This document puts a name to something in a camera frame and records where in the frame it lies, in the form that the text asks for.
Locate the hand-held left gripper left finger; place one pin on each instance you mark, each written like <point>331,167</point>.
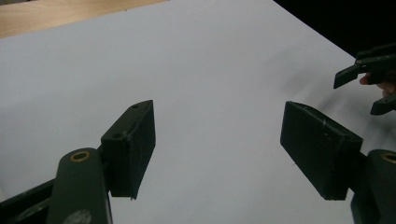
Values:
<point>130,155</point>

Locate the wooden table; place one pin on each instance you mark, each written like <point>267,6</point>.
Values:
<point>46,15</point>

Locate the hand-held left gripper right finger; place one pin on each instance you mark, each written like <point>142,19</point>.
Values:
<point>320,152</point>

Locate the white table mat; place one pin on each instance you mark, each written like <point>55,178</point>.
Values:
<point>218,93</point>

